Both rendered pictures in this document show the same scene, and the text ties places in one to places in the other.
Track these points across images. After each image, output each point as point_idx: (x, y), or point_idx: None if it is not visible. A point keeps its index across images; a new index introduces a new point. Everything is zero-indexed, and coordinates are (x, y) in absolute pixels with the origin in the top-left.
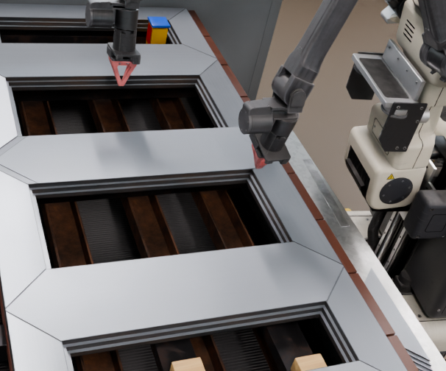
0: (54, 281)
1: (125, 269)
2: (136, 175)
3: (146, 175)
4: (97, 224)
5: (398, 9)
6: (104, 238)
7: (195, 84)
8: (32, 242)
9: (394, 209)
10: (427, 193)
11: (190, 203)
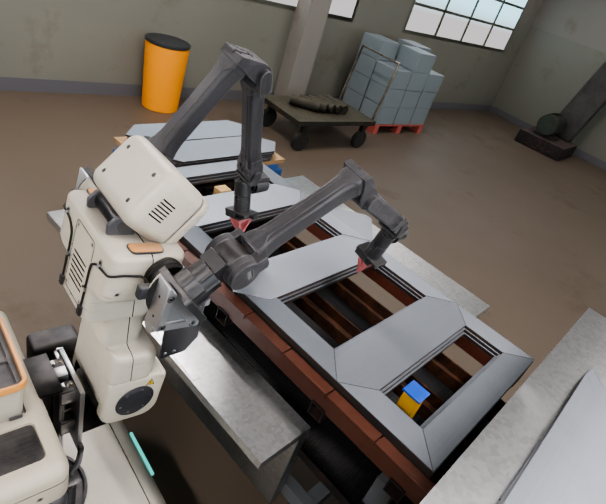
0: (293, 199)
1: (271, 205)
2: (302, 247)
3: (298, 248)
4: (313, 323)
5: None
6: (302, 315)
7: None
8: None
9: (84, 389)
10: (71, 334)
11: (270, 359)
